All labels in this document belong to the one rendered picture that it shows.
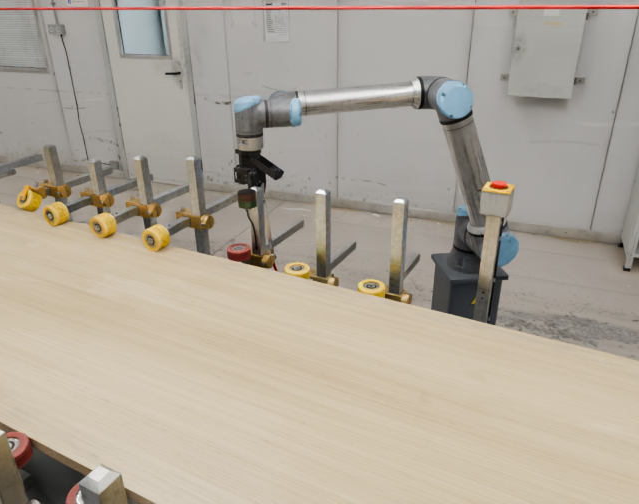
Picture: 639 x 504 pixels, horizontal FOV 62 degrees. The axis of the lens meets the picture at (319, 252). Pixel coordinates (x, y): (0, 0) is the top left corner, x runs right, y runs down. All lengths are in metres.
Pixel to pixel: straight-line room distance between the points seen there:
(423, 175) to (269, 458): 3.57
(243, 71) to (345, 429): 4.01
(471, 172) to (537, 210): 2.42
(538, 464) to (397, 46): 3.56
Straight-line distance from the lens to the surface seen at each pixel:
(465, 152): 1.97
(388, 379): 1.23
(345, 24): 4.40
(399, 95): 2.00
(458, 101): 1.90
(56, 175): 2.47
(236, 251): 1.80
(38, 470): 1.48
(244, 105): 1.77
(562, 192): 4.34
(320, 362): 1.27
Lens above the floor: 1.67
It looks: 25 degrees down
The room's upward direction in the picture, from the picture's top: 1 degrees counter-clockwise
